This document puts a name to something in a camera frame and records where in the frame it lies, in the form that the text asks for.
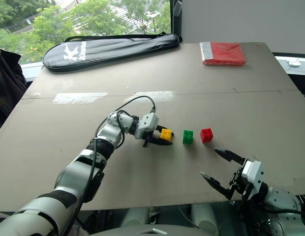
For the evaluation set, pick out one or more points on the black racket bag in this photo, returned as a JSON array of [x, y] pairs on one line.
[[110, 50]]

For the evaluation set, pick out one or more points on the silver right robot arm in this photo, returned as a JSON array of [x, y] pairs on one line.
[[283, 209]]

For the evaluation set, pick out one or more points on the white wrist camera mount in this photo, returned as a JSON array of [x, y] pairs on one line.
[[148, 124], [253, 175]]

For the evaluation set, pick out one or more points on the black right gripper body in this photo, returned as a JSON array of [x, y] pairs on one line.
[[238, 182]]

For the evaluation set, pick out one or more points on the small white device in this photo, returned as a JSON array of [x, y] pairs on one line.
[[294, 62]]

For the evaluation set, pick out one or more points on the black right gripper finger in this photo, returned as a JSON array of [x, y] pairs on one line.
[[230, 155], [216, 184]]

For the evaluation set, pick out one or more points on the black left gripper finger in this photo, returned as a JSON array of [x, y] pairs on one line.
[[160, 142], [159, 127]]

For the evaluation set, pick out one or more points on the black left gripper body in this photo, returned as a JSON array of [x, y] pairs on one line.
[[149, 137]]

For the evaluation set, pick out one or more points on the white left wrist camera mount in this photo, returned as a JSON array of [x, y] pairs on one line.
[[148, 124]]

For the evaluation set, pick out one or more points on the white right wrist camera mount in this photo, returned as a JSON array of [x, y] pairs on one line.
[[253, 175]]

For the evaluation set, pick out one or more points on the grey rounded robot leg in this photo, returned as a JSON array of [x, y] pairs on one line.
[[205, 218], [135, 217]]

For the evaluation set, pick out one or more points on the dark hanging garment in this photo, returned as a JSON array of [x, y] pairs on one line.
[[7, 86]]

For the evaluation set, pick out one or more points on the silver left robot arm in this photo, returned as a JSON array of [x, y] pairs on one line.
[[69, 177]]

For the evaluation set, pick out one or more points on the yellow toy brick cube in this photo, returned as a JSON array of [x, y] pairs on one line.
[[166, 134]]

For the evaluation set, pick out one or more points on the red packet in plastic wrap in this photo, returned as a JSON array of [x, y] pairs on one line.
[[225, 53]]

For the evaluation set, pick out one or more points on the green toy brick cube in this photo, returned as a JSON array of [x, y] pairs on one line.
[[188, 136]]

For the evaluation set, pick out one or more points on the red toy brick cube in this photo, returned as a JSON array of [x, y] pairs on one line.
[[206, 135]]

